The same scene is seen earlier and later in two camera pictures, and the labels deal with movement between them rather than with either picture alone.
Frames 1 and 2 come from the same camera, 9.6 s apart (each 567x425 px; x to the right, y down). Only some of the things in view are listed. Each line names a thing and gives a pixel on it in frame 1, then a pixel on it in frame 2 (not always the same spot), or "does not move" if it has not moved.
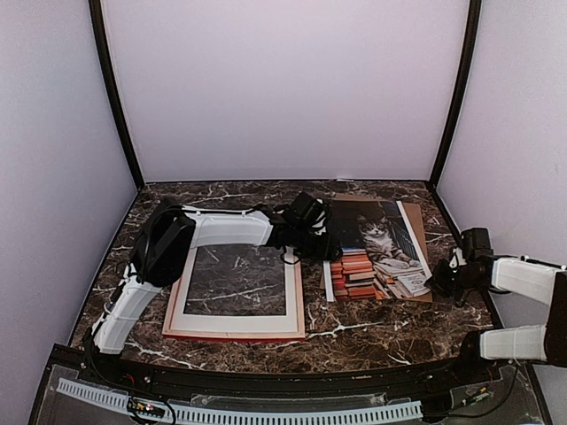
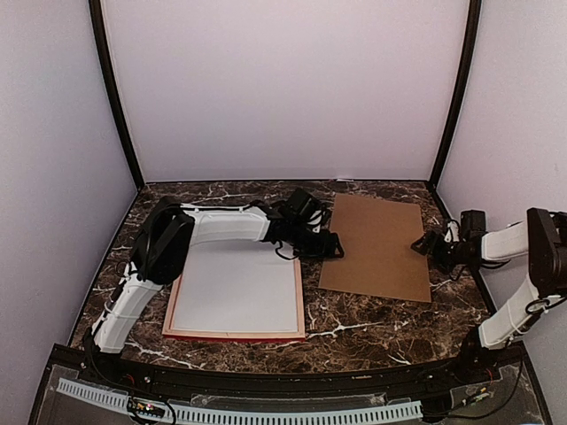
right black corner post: [475, 19] does not move
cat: [380, 258] -> [236, 284]
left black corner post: [96, 8] does not move
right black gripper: [437, 282] -> [428, 238]
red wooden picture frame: [242, 336] does not move
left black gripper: [327, 252] does not move
